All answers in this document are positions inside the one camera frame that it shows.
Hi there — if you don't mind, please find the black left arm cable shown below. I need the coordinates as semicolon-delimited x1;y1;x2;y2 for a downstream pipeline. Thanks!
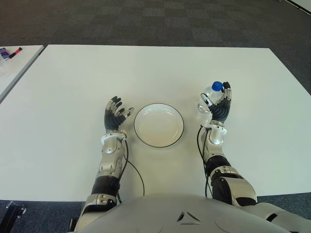
119;137;146;203

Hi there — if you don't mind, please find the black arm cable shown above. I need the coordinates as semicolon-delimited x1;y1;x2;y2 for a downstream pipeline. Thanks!
197;125;214;199
119;137;146;203

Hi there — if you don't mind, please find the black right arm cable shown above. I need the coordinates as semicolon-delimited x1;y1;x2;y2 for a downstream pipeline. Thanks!
197;125;214;199

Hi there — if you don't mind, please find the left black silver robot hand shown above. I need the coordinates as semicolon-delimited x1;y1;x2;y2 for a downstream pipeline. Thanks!
104;96;135;133

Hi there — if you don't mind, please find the white plate black rim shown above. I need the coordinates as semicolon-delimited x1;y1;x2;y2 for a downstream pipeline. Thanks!
134;103;185;148

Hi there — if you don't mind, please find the white wall panel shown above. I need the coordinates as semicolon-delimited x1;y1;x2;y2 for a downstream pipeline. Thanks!
285;0;311;13

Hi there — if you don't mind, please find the black wheeled stand base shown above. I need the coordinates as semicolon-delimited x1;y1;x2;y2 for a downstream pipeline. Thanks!
0;200;26;233

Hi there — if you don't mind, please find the grey robot torso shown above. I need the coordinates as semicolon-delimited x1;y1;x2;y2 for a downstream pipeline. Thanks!
75;193;311;233

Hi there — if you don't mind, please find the red black marker pen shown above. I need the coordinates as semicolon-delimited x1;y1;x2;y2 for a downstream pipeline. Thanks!
6;47;23;60

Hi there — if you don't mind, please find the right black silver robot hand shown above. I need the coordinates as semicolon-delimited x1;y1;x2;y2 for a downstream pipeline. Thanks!
199;81;232;123

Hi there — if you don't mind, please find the white side table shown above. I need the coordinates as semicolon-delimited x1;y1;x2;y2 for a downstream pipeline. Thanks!
0;45;45;102

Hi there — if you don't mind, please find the clear water bottle blue cap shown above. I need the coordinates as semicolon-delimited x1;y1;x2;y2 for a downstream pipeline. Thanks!
197;81;224;114

